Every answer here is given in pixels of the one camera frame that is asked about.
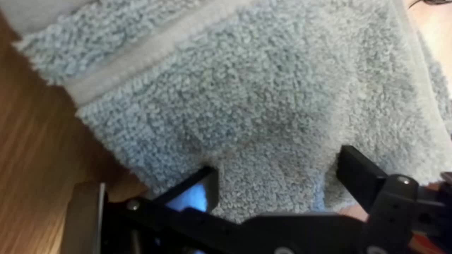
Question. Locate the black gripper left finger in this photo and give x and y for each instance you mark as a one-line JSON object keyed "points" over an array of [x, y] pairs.
{"points": [[197, 192]]}

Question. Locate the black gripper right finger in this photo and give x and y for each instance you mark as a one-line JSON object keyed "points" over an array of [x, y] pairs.
{"points": [[362, 178]]}

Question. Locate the light blue towel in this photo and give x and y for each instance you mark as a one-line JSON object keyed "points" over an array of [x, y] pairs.
{"points": [[265, 91]]}

